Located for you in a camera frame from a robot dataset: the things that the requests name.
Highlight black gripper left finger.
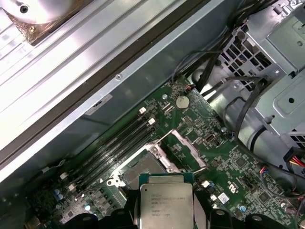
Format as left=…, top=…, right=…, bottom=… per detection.
left=63, top=189, right=141, bottom=229

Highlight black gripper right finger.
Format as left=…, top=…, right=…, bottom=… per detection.
left=193, top=190, right=301, bottom=229

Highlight wire locking lever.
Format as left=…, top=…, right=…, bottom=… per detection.
left=75, top=182, right=112, bottom=200

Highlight silver CPU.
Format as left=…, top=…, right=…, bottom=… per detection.
left=138, top=173, right=195, bottom=229

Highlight metal socket cover frame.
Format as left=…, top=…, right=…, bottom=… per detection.
left=152, top=128, right=208, bottom=174

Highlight metal CPU socket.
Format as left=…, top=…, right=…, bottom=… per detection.
left=106, top=140, right=189, bottom=191

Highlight RAM slot white clips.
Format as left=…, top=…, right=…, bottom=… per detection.
left=70, top=108, right=147, bottom=181
left=80, top=118, right=157, bottom=191

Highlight green motherboard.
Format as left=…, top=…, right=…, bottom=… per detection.
left=22, top=80, right=305, bottom=229

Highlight silver coin battery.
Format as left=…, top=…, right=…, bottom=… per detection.
left=175, top=95, right=191, bottom=110

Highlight silver perforated drive cage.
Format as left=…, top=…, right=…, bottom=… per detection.
left=218, top=0, right=305, bottom=167

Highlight black open PC case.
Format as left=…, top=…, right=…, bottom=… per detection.
left=0, top=0, right=305, bottom=229

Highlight red orange power wires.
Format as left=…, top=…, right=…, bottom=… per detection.
left=282, top=152, right=305, bottom=174

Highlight thick black cable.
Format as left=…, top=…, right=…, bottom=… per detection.
left=234, top=77, right=271, bottom=155

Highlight black sleeved cable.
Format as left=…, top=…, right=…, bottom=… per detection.
left=190, top=0, right=253, bottom=95

